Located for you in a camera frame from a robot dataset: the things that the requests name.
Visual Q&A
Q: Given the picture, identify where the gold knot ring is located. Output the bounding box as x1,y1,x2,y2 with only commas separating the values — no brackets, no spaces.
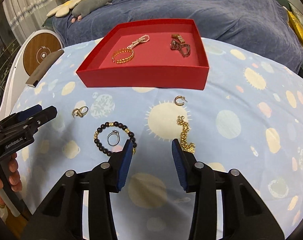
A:
71,106,89,119

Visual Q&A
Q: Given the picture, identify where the dark bead bracelet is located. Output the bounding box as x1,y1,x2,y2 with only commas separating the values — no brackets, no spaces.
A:
93,121,138,157

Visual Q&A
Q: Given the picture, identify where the gold pendant chain bracelet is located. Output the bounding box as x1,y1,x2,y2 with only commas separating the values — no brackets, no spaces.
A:
176,115,197,155

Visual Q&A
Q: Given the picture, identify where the silver gemstone ring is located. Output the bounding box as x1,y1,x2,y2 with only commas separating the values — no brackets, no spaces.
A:
106,129,121,147

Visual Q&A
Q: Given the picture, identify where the gold hoop earring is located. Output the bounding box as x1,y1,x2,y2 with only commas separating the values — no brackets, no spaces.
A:
174,95,188,106

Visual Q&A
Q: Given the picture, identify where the white pearl necklace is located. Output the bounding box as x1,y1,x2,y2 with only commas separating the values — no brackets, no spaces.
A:
126,35,151,50

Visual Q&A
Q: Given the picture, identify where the gold wristwatch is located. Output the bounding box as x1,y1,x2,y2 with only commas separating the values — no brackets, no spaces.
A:
171,34,185,43

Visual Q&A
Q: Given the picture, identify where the person's left hand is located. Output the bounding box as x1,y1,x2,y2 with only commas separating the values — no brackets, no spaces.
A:
0,153,22,206

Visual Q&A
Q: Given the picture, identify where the round wooden white device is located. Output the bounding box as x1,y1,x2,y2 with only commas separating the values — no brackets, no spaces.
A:
0,29,63,121

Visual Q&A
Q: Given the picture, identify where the blue planet-print tablecloth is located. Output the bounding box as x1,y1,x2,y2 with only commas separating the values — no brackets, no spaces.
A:
14,38,303,239

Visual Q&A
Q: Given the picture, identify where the white lace curtain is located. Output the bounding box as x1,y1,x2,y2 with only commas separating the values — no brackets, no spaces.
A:
2,0,62,44

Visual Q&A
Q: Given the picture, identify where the cream flower plush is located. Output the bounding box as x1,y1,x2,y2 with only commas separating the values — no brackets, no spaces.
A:
46,0,83,18

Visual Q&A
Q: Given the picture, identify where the grey plush toy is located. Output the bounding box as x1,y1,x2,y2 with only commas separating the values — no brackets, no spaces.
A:
71,0,112,23

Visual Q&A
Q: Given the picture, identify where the red cardboard box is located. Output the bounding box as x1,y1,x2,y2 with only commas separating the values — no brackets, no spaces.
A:
76,18,209,90

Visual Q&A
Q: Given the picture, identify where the yellow pillow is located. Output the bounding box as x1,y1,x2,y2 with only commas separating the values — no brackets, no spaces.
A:
286,10,303,46

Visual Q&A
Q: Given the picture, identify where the grey patterned pillow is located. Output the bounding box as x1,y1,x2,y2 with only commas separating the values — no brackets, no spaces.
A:
289,3,303,25

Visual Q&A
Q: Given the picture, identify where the blue-grey velvet bed cover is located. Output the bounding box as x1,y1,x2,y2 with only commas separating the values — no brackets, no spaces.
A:
53,0,303,73

